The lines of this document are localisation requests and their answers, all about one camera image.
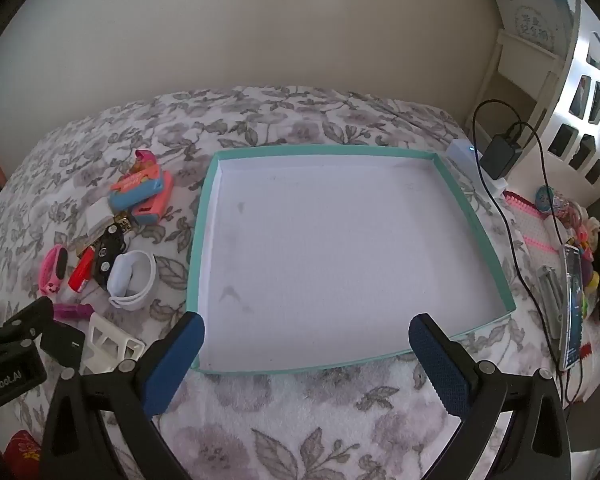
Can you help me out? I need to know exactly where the black pronged charger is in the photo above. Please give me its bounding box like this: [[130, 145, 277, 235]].
[[39, 327, 86, 372]]

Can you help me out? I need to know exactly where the white lattice photo panel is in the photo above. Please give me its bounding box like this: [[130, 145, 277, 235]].
[[540, 10, 600, 206]]

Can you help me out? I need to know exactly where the pink wristwatch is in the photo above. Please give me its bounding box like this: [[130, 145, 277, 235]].
[[39, 244, 71, 297]]

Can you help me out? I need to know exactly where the black cable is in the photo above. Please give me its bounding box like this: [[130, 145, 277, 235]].
[[471, 100, 588, 403]]

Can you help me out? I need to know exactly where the magenta rectangular case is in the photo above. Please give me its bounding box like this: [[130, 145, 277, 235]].
[[52, 303, 92, 321]]

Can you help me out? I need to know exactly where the black plastic clip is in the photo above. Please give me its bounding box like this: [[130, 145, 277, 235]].
[[91, 226, 129, 287]]

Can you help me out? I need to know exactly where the white power strip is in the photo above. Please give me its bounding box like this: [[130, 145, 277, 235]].
[[446, 139, 508, 196]]

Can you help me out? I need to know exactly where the white shelf unit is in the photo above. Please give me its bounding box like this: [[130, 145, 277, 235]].
[[477, 27, 566, 136]]

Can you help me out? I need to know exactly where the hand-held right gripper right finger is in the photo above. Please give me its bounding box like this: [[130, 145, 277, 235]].
[[408, 313, 573, 480]]

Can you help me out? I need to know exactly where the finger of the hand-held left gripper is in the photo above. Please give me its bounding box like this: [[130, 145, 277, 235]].
[[0, 296, 55, 350]]

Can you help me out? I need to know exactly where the smartphone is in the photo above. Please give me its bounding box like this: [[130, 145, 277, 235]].
[[560, 244, 589, 372]]

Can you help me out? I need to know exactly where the pile of colourful hair accessories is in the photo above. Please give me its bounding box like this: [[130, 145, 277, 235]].
[[555, 199, 600, 328]]

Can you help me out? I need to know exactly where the white wristband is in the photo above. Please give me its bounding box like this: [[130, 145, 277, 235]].
[[106, 250, 158, 309]]

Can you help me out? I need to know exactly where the white pouch pink zipper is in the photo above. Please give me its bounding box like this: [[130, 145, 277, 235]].
[[505, 191, 596, 361]]

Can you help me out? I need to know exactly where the white charger cube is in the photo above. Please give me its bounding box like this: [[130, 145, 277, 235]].
[[86, 202, 112, 234]]

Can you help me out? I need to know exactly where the red white tube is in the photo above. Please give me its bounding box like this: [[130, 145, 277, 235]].
[[68, 246, 97, 294]]

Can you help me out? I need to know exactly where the red patterned cloth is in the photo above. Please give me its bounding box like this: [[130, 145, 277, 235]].
[[4, 430, 48, 480]]

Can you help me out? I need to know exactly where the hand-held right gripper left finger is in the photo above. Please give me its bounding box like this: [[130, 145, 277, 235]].
[[39, 311, 207, 480]]

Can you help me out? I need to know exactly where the white plastic bracket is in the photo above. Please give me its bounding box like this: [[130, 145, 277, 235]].
[[81, 312, 146, 374]]

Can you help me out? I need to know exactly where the orange blue toy phone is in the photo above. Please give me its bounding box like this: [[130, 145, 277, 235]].
[[109, 169, 162, 212]]

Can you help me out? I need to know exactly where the white box round print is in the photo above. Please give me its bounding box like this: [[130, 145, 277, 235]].
[[467, 0, 581, 56]]

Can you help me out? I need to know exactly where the grey floral blanket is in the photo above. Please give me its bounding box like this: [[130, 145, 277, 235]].
[[0, 86, 588, 480]]

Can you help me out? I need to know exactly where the pink blue plastic toy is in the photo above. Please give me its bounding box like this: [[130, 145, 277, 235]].
[[130, 172, 174, 224]]

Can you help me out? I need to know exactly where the teal cardboard box tray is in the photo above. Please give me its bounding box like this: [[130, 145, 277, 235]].
[[186, 144, 517, 375]]

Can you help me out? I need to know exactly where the black plugged-in charger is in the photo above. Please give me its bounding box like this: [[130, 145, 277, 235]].
[[480, 132, 524, 181]]

